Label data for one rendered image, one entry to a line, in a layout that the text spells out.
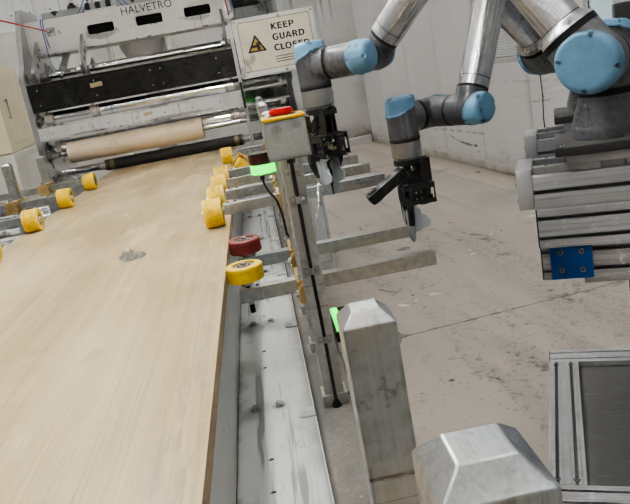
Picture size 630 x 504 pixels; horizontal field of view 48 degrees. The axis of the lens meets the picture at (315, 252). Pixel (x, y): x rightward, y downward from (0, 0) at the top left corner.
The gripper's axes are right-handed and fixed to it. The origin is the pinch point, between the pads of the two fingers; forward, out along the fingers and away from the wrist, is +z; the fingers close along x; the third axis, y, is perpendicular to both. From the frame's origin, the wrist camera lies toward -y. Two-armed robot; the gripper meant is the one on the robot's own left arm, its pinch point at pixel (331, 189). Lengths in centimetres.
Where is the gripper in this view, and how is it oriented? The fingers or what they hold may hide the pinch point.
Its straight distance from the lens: 174.8
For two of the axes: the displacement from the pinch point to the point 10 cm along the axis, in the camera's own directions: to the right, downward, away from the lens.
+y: 4.2, 1.5, -8.9
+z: 1.9, 9.5, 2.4
